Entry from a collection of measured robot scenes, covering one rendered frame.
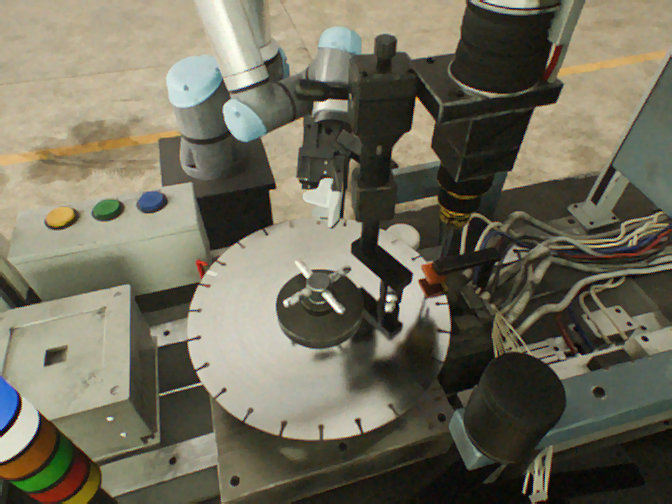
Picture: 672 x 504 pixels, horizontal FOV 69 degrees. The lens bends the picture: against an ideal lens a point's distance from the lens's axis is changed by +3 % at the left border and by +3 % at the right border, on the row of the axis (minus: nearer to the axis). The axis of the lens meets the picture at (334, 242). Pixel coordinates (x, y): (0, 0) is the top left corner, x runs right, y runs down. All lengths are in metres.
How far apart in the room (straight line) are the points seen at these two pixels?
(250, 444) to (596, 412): 0.39
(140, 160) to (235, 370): 2.05
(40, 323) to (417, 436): 0.52
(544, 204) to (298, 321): 0.70
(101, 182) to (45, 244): 1.63
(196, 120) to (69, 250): 0.38
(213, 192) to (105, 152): 1.62
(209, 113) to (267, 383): 0.65
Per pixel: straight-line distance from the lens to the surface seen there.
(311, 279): 0.57
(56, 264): 0.88
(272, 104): 0.86
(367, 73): 0.42
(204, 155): 1.11
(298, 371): 0.57
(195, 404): 0.79
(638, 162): 0.41
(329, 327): 0.58
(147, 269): 0.89
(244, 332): 0.60
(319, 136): 0.81
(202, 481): 0.75
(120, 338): 0.70
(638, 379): 0.53
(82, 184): 2.52
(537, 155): 2.60
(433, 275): 0.63
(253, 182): 1.11
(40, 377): 0.72
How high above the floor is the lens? 1.45
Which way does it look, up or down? 47 degrees down
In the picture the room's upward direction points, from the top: straight up
